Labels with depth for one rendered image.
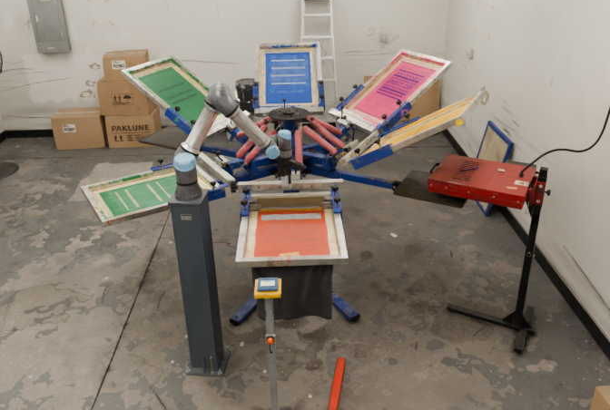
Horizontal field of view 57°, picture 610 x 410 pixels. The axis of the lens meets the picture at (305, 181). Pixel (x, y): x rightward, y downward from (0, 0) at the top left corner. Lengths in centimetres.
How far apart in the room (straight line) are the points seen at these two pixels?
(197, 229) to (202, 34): 450
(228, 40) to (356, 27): 161
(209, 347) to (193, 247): 72
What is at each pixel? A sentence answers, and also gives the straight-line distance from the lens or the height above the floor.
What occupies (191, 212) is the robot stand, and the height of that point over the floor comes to 114.
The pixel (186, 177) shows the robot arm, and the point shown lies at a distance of 309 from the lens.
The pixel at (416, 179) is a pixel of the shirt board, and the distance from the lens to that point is 394.
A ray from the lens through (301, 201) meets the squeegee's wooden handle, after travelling 342.
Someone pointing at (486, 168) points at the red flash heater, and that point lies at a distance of 381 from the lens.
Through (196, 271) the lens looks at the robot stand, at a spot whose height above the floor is 75.
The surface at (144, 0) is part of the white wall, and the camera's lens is 745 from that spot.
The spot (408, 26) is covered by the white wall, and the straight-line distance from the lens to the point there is 745.
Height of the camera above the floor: 258
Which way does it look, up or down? 25 degrees down
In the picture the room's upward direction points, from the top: 1 degrees counter-clockwise
